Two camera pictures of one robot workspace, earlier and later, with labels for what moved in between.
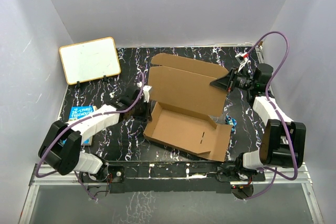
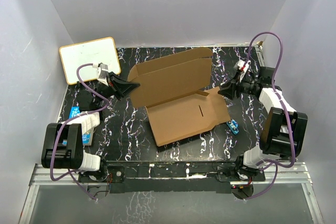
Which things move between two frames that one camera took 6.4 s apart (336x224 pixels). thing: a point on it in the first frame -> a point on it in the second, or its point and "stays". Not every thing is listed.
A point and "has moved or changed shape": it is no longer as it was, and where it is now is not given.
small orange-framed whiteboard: [90, 60] stays
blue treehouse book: [78, 112] stays
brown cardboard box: [187, 108] has moved or changed shape
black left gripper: [147, 116] -> [122, 86]
